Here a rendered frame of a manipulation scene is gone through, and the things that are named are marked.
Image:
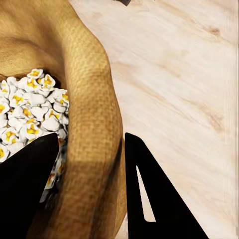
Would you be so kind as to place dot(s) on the popcorn bag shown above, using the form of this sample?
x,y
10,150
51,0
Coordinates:
x,y
49,35

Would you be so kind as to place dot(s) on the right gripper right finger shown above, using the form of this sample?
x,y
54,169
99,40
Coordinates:
x,y
173,218

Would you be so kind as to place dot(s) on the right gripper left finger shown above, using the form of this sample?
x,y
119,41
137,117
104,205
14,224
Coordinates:
x,y
23,178

